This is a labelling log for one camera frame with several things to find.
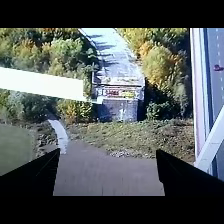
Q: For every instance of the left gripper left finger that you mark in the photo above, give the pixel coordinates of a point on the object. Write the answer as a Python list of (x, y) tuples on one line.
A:
[(36, 178)]

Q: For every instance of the silver frame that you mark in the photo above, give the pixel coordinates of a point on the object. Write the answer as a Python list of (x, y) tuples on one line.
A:
[(203, 116)]

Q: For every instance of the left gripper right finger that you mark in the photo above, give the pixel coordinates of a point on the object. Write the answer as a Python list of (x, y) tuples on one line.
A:
[(185, 180)]

